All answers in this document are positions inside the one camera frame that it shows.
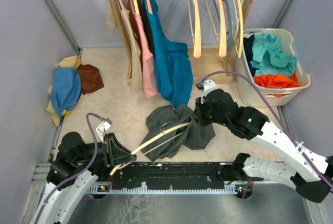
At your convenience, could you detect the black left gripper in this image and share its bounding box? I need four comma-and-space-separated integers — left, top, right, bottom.
74, 132, 136, 166

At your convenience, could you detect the cream wooden hanger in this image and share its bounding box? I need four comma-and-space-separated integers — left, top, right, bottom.
205, 0, 227, 58
187, 0, 201, 58
109, 122, 190, 176

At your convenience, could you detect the dark grey t-shirt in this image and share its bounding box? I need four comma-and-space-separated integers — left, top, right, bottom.
141, 103, 215, 161

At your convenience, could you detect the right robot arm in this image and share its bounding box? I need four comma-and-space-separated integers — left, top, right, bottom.
193, 88, 332, 203

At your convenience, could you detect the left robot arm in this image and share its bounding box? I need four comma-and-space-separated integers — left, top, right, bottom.
30, 131, 136, 223

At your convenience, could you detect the teal blue hanging t-shirt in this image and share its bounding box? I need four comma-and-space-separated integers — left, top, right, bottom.
143, 0, 193, 107

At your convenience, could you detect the pink hanging t-shirt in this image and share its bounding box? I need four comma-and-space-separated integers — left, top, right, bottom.
127, 0, 158, 98

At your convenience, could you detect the yellow cream hanger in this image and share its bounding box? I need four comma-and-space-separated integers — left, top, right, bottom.
233, 0, 244, 58

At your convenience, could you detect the beige hanging t-shirt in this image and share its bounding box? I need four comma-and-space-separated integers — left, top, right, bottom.
109, 0, 143, 94

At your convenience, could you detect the wooden clothes rack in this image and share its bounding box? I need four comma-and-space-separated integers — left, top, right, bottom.
109, 0, 254, 85

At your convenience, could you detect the brown folded cloth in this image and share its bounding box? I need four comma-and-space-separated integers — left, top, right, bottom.
77, 64, 104, 95

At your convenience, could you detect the blue folded cloth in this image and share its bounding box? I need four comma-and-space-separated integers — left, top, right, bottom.
50, 67, 81, 117

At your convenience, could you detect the orange garment in basket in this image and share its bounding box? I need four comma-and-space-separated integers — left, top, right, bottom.
253, 73, 301, 89

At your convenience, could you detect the turquoise garment in basket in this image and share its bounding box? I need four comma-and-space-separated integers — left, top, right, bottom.
250, 33, 297, 77

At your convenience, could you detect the navy garment in basket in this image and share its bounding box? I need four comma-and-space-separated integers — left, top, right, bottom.
243, 32, 257, 77

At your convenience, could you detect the white laundry basket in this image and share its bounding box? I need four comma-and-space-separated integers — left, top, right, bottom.
235, 28, 311, 107

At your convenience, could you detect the yellow cloth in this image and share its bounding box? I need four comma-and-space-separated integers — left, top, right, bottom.
46, 55, 81, 127

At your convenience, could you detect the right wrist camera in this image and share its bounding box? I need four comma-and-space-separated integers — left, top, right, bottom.
196, 80, 218, 104

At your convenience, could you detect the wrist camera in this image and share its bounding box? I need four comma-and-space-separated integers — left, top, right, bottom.
196, 80, 218, 104
96, 118, 112, 142

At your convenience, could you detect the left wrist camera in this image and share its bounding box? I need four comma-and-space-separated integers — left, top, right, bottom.
96, 118, 112, 142

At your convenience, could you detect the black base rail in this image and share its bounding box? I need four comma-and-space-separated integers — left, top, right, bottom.
88, 162, 249, 195

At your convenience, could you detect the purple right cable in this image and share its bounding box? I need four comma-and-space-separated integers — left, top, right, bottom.
200, 70, 333, 191

